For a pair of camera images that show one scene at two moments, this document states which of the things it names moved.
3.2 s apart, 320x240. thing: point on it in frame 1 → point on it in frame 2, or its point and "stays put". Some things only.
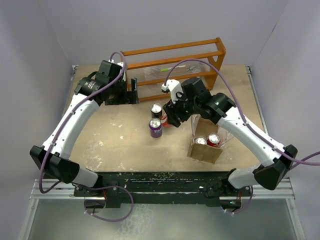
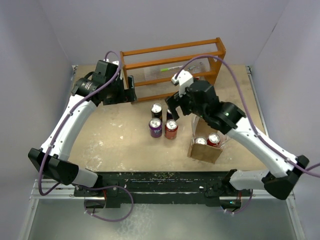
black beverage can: x=156 y=110 stays put
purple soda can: x=155 y=127 stays put
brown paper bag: x=201 y=127 stays put
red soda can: x=164 y=119 → x=171 y=128
